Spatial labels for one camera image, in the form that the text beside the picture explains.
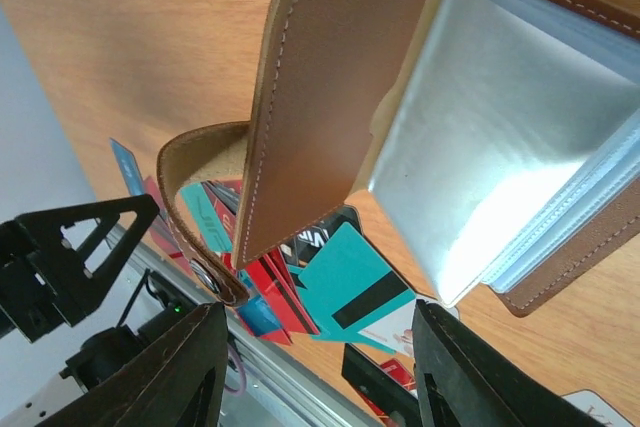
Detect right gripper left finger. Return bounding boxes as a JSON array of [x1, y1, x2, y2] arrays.
[[40, 303, 228, 426]]

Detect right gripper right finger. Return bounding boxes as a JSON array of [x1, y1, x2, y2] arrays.
[[412, 300, 600, 426]]

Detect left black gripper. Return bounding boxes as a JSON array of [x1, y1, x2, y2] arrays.
[[1, 194, 159, 342]]

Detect brown leather card holder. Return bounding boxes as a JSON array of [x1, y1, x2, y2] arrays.
[[157, 0, 639, 317]]

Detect black card bottom centre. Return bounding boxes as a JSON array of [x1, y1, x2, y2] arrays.
[[341, 344, 422, 426]]

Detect white card centre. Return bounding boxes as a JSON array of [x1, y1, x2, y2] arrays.
[[360, 300, 416, 358]]

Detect white card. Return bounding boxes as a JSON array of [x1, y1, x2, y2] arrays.
[[360, 300, 416, 358], [562, 389, 633, 427]]

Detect red card upper left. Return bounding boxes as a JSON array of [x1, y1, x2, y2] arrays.
[[143, 176, 193, 277]]

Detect blue card lower pile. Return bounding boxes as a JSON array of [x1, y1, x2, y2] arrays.
[[235, 295, 292, 346]]

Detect blue card far left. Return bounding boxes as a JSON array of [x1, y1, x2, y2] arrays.
[[110, 138, 146, 196]]

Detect white card right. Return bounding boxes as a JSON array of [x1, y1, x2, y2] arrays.
[[562, 389, 633, 427]]

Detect red card black stripe centre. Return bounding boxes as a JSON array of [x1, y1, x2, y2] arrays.
[[244, 249, 320, 335]]

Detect teal card upper left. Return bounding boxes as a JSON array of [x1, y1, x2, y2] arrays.
[[180, 183, 232, 253]]

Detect teal card black stripe centre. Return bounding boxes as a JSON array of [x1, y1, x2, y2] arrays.
[[297, 223, 416, 353]]

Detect red vip card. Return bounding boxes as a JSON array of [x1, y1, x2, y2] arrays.
[[204, 179, 242, 241]]

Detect black vip card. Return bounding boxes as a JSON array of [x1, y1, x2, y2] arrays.
[[280, 205, 362, 267]]

